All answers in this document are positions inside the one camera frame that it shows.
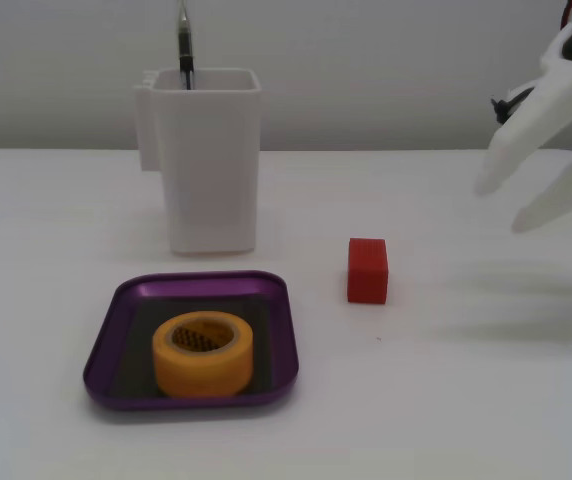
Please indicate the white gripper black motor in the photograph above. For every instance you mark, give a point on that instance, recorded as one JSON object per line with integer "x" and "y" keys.
{"x": 568, "y": 85}

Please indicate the yellow tape roll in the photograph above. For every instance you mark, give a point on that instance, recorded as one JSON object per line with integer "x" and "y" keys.
{"x": 201, "y": 372}

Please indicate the white plastic pen holder box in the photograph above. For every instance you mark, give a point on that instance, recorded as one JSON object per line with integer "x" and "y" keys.
{"x": 206, "y": 175}

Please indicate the red rectangular block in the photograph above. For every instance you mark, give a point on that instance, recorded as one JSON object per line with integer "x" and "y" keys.
{"x": 367, "y": 272}

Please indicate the clear black ballpoint pen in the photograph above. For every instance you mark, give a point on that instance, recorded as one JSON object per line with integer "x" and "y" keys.
{"x": 185, "y": 50}

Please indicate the purple metal tray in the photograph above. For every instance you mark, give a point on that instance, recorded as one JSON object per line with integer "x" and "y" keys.
{"x": 116, "y": 340}

